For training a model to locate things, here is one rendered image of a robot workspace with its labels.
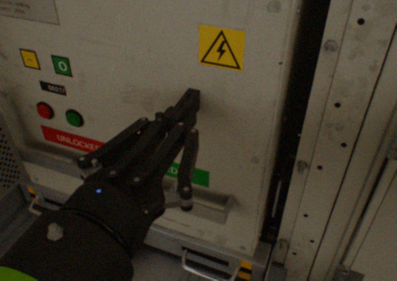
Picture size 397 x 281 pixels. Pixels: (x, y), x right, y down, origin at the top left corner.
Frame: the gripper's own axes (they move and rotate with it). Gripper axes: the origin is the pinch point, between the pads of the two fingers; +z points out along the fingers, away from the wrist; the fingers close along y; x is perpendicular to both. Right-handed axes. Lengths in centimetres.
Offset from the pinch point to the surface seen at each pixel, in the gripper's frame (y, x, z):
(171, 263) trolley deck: -4.4, -38.2, 1.2
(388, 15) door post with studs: 20.2, 12.1, 8.4
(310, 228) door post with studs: 18.8, -24.7, 8.4
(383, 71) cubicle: 21.6, 5.6, 8.5
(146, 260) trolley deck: -9.4, -38.2, 0.0
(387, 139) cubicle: 24.7, -3.6, 8.4
